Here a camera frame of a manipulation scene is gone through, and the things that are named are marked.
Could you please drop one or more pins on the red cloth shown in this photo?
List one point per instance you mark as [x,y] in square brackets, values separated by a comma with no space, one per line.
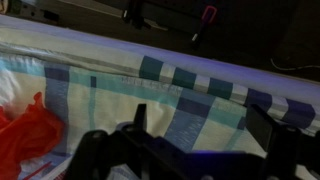
[26,136]

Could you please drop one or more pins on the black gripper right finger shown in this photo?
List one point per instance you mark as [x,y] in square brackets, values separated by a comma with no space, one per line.
[263,130]

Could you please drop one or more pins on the blue plaid duvet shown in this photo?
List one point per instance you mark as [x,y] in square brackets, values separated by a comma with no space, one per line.
[116,100]

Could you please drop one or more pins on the black tripod stand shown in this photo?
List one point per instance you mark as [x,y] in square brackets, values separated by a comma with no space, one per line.
[133,13]

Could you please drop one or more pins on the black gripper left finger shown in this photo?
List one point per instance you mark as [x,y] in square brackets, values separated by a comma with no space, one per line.
[140,116]

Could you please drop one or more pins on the white mattress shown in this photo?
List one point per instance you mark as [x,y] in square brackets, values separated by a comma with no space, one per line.
[200,65]

